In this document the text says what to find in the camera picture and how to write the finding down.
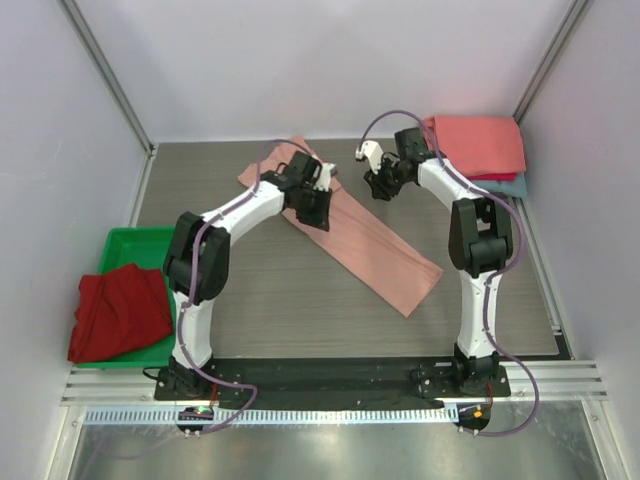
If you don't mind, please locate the pink printed t shirt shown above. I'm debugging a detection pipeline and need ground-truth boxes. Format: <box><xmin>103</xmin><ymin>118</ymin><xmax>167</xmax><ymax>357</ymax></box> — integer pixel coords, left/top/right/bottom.
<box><xmin>237</xmin><ymin>134</ymin><xmax>445</xmax><ymax>319</ymax></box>

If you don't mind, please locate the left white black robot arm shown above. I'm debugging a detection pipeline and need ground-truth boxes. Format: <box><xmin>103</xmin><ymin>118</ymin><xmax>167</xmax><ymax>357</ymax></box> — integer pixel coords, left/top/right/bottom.
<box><xmin>158</xmin><ymin>151</ymin><xmax>336</xmax><ymax>400</ymax></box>

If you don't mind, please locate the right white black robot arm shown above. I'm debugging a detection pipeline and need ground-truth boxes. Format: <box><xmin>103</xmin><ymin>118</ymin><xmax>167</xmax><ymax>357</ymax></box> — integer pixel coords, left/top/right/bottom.
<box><xmin>355</xmin><ymin>127</ymin><xmax>514</xmax><ymax>397</ymax></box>

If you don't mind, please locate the folded coral t shirt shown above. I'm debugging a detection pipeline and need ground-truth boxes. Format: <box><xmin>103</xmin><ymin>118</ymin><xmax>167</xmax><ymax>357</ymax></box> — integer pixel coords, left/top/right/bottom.
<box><xmin>424</xmin><ymin>115</ymin><xmax>526</xmax><ymax>177</ymax></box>

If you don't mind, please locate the folded magenta t shirt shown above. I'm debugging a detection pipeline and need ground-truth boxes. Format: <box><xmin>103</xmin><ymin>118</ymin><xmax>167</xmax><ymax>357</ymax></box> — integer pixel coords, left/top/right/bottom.
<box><xmin>469</xmin><ymin>172</ymin><xmax>517</xmax><ymax>182</ymax></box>

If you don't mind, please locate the folded blue t shirt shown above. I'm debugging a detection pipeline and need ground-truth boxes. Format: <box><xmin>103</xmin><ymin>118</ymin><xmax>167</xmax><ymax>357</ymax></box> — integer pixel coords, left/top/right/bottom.
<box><xmin>475</xmin><ymin>172</ymin><xmax>528</xmax><ymax>199</ymax></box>

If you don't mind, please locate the green plastic bin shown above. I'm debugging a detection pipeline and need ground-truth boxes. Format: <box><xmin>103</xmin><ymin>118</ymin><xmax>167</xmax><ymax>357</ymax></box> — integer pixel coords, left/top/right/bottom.
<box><xmin>75</xmin><ymin>226</ymin><xmax>175</xmax><ymax>370</ymax></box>

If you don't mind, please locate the red t shirt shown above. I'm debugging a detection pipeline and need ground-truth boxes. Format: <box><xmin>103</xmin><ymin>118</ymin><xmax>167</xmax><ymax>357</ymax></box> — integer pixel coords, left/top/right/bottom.
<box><xmin>67</xmin><ymin>263</ymin><xmax>174</xmax><ymax>364</ymax></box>

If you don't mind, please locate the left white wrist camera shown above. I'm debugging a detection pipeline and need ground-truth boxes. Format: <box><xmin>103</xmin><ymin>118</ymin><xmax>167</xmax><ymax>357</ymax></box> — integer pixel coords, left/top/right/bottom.
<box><xmin>313</xmin><ymin>162</ymin><xmax>337</xmax><ymax>192</ymax></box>

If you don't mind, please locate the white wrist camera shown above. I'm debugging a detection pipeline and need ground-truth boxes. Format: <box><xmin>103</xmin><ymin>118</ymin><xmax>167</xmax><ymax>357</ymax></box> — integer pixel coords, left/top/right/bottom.
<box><xmin>355</xmin><ymin>140</ymin><xmax>384</xmax><ymax>175</ymax></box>
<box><xmin>313</xmin><ymin>162</ymin><xmax>337</xmax><ymax>192</ymax></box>

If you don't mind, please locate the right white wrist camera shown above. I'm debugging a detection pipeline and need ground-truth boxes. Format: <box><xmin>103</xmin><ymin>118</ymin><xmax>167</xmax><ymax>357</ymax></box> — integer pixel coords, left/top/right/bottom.
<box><xmin>355</xmin><ymin>140</ymin><xmax>384</xmax><ymax>175</ymax></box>

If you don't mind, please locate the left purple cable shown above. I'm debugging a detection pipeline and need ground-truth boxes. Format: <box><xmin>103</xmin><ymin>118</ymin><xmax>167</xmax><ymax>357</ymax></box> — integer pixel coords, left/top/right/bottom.
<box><xmin>102</xmin><ymin>139</ymin><xmax>259</xmax><ymax>460</ymax></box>

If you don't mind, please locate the purple cable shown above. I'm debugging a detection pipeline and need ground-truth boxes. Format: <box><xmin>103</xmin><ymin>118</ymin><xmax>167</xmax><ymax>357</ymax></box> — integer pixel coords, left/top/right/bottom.
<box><xmin>102</xmin><ymin>139</ymin><xmax>259</xmax><ymax>460</ymax></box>
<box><xmin>360</xmin><ymin>109</ymin><xmax>540</xmax><ymax>438</ymax></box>

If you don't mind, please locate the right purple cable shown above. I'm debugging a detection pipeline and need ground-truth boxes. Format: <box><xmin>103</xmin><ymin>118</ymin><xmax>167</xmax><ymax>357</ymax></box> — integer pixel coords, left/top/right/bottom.
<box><xmin>360</xmin><ymin>109</ymin><xmax>540</xmax><ymax>438</ymax></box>

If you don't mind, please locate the left aluminium corner post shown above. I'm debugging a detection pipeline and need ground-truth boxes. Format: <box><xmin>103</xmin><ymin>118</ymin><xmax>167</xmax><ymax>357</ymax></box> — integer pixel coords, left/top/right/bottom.
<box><xmin>58</xmin><ymin>0</ymin><xmax>154</xmax><ymax>157</ymax></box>

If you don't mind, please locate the aluminium corner post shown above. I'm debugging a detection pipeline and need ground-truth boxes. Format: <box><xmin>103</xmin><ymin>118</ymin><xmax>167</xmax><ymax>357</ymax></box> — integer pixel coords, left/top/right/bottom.
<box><xmin>58</xmin><ymin>0</ymin><xmax>154</xmax><ymax>157</ymax></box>
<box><xmin>513</xmin><ymin>0</ymin><xmax>594</xmax><ymax>125</ymax></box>

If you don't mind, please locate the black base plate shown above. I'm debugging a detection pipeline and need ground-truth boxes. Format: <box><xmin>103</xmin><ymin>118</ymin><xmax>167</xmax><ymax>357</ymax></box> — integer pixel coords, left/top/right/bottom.
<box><xmin>154</xmin><ymin>357</ymin><xmax>511</xmax><ymax>411</ymax></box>

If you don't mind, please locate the right aluminium corner post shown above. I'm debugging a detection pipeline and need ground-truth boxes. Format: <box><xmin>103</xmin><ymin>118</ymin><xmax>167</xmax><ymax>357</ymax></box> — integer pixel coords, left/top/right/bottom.
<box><xmin>513</xmin><ymin>0</ymin><xmax>594</xmax><ymax>125</ymax></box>

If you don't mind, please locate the slotted white cable duct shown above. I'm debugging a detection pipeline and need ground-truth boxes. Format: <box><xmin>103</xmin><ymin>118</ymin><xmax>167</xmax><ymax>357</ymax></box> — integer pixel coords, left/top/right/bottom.
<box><xmin>84</xmin><ymin>404</ymin><xmax>459</xmax><ymax>426</ymax></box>

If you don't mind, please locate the aluminium frame rail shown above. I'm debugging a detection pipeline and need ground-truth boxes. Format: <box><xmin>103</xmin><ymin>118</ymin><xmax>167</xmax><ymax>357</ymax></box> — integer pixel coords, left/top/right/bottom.
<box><xmin>60</xmin><ymin>360</ymin><xmax>608</xmax><ymax>407</ymax></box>

